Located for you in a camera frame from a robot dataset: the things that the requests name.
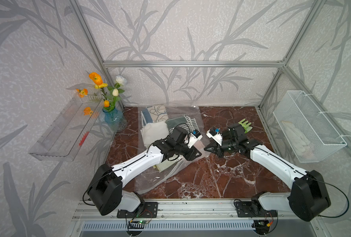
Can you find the light green towel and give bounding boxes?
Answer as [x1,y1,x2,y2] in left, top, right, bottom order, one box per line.
[153,160,177,172]

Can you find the green white striped towel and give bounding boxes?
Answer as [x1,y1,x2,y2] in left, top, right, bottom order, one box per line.
[166,115,199,133]

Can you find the clear plastic vacuum bag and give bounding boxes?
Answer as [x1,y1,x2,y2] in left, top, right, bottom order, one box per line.
[135,103,209,194]

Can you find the blue patterned towel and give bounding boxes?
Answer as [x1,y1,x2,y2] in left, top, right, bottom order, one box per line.
[141,105,169,125]

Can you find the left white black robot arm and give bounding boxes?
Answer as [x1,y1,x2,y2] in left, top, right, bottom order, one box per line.
[85,126,202,216]

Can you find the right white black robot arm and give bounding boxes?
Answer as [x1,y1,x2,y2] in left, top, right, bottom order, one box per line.
[205,124,331,222]

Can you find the blue glass vase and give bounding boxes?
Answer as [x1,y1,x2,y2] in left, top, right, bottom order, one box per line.
[102,108,127,132]

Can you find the white cloth in basket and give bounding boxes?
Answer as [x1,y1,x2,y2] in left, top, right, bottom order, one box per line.
[281,121,311,156]

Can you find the orange white artificial flowers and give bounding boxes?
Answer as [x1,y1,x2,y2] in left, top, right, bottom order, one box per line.
[89,72,124,115]

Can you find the green garden fork wooden handle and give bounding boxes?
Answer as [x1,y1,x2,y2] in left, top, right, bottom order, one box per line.
[238,119,253,134]

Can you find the aluminium front rail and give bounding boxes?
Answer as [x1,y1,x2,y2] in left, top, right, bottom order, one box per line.
[71,199,321,221]

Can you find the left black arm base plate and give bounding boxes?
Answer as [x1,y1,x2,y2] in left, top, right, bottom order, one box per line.
[117,201,159,219]

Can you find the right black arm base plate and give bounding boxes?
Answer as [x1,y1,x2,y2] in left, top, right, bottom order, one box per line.
[233,199,278,219]

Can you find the white wire mesh basket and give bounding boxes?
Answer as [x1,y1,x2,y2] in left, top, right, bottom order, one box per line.
[273,90,347,163]

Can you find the aluminium cage frame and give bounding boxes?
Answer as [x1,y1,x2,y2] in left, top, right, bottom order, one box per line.
[75,1,351,170]

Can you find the clear acrylic wall shelf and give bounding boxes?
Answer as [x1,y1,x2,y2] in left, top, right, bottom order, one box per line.
[28,95,103,162]

